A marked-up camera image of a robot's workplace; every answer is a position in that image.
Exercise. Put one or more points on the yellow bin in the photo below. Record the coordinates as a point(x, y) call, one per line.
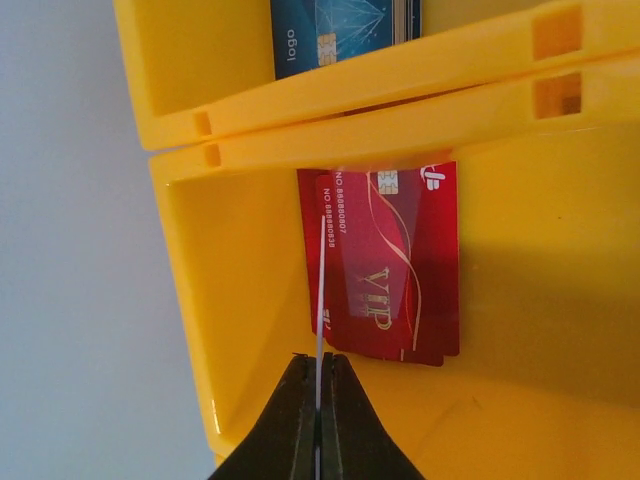
point(546, 385)
point(199, 70)

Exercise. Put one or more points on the yellow bin far left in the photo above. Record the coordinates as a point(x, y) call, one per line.
point(199, 70)

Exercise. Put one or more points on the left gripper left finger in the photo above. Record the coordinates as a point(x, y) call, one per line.
point(282, 443)

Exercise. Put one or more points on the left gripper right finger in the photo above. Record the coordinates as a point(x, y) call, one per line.
point(353, 443)

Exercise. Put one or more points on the yellow bin middle left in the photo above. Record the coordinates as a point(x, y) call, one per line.
point(546, 385)

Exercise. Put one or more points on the red card in bin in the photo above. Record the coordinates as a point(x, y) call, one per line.
point(392, 260)

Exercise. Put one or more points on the blue card in bin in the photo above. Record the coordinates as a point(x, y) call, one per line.
point(308, 34)

